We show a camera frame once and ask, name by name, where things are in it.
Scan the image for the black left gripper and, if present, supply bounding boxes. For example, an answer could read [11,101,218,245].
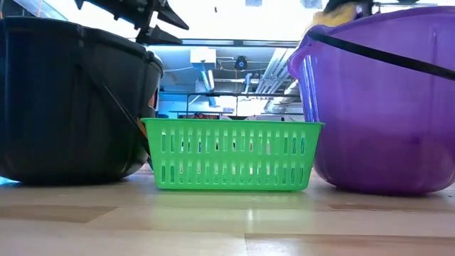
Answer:
[74,0,190,46]

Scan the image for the yellow candy bag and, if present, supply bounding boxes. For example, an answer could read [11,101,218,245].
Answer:
[311,2,358,28]

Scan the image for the purple monster face halloween bucket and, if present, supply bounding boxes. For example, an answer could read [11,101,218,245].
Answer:
[287,5,455,197]

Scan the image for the black halloween bucket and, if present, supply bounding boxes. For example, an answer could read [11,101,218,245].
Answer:
[0,16,165,186]

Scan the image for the white box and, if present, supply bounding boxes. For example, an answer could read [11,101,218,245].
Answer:
[190,48,217,65]

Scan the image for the round black device blue light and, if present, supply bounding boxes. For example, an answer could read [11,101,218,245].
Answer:
[234,55,249,71]

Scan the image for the green slotted plastic basket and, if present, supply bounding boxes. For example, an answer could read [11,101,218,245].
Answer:
[141,117,325,192]

